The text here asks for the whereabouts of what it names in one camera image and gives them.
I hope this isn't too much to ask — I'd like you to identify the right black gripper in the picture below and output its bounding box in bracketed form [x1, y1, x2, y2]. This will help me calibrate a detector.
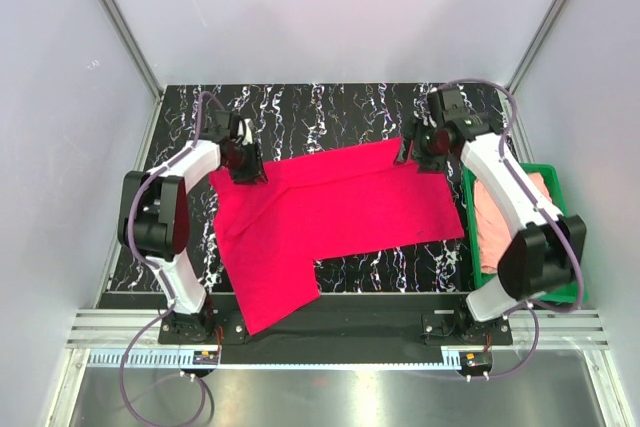
[393, 116, 451, 175]

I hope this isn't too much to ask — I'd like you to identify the red t shirt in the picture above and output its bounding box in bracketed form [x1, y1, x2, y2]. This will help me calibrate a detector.
[209, 138, 464, 334]

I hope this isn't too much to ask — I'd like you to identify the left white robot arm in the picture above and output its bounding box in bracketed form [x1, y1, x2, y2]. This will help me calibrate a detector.
[117, 112, 267, 343]

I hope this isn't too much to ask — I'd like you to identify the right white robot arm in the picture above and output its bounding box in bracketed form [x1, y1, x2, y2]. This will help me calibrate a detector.
[395, 82, 587, 344]

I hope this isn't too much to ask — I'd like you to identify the peach t shirt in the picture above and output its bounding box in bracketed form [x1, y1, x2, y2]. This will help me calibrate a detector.
[472, 172, 554, 276]

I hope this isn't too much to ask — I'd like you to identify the left orange connector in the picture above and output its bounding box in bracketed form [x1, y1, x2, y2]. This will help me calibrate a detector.
[193, 350, 220, 365]

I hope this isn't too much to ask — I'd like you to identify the orange connector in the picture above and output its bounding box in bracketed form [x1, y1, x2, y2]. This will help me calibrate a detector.
[193, 350, 220, 365]
[463, 352, 493, 368]

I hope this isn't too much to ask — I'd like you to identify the green plastic bin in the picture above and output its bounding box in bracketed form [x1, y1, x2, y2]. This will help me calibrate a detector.
[462, 163, 578, 303]

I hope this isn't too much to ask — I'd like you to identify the right orange connector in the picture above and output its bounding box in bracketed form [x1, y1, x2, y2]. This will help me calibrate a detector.
[463, 352, 493, 368]

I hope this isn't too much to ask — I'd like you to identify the left aluminium frame post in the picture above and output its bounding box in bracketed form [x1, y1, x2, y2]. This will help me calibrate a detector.
[98, 0, 164, 101]

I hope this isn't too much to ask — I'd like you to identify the aluminium frame post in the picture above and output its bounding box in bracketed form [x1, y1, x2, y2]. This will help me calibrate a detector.
[98, 0, 164, 101]
[506, 0, 570, 94]

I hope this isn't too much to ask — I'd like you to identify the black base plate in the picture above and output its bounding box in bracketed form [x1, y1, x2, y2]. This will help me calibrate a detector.
[158, 291, 514, 366]

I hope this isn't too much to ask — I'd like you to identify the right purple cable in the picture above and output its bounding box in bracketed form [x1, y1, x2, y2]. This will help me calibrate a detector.
[444, 77, 586, 383]

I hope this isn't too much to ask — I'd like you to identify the aluminium rail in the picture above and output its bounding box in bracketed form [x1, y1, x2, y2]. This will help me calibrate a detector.
[66, 309, 609, 350]

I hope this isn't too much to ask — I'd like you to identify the right aluminium frame post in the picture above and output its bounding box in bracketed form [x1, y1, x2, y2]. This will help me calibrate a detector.
[506, 0, 570, 94]

